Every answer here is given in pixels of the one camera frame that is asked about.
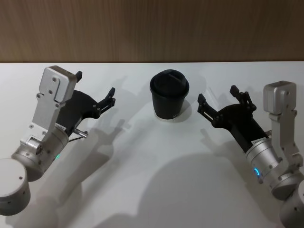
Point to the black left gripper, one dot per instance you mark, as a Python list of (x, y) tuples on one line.
[(76, 107)]

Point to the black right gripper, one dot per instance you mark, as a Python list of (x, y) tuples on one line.
[(240, 121)]

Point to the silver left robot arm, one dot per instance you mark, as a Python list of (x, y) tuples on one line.
[(45, 116)]

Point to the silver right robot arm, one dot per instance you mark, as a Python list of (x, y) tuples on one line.
[(263, 154)]

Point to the black paper cup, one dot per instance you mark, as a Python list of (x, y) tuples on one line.
[(167, 107)]

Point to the black plastic cup lid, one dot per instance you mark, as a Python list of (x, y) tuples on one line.
[(169, 82)]

